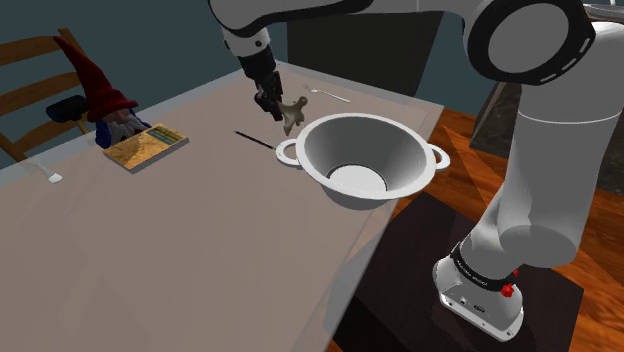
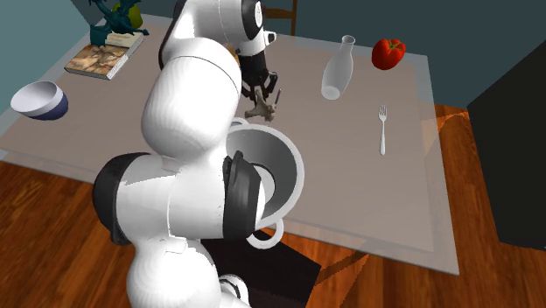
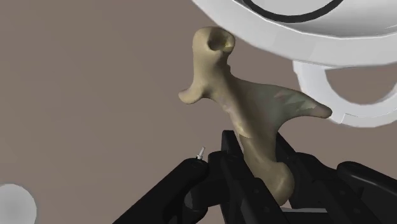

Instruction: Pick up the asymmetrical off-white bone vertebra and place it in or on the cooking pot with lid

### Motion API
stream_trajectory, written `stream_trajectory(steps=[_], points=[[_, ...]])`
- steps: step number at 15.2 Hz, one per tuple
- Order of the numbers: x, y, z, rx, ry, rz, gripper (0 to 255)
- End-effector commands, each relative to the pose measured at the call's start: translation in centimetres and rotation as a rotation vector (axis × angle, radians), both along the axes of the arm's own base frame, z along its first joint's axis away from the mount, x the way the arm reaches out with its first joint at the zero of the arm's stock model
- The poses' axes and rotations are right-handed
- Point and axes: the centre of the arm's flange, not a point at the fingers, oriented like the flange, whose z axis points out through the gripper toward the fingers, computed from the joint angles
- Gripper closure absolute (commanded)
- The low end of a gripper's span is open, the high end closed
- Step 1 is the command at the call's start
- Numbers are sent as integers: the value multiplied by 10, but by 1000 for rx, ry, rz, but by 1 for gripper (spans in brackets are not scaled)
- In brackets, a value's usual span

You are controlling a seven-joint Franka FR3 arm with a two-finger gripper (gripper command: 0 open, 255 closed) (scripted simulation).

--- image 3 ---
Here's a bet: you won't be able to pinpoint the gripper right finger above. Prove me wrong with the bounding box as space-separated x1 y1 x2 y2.
275 132 397 224

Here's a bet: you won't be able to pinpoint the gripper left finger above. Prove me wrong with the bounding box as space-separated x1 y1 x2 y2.
113 130 290 224

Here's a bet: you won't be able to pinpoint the beige bone-shaped figure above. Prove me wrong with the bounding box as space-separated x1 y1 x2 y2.
178 26 333 207

